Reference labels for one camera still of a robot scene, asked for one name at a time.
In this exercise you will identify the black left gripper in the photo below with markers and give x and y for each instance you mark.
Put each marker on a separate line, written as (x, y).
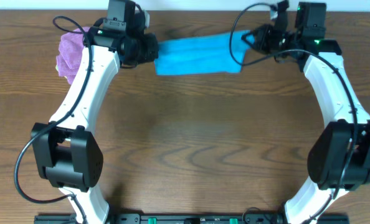
(152, 48)

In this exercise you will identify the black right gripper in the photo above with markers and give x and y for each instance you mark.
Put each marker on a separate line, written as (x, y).
(260, 38)

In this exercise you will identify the blue microfiber cloth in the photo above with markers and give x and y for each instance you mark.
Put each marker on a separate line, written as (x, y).
(198, 55)

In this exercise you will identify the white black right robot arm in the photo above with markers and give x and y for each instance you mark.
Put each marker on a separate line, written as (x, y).
(339, 161)

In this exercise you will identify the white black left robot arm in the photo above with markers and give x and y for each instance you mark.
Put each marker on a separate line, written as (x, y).
(66, 152)

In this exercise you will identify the purple folded cloth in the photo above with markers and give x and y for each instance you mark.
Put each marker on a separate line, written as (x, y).
(69, 58)

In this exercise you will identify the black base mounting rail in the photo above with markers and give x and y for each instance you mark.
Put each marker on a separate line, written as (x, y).
(135, 218)

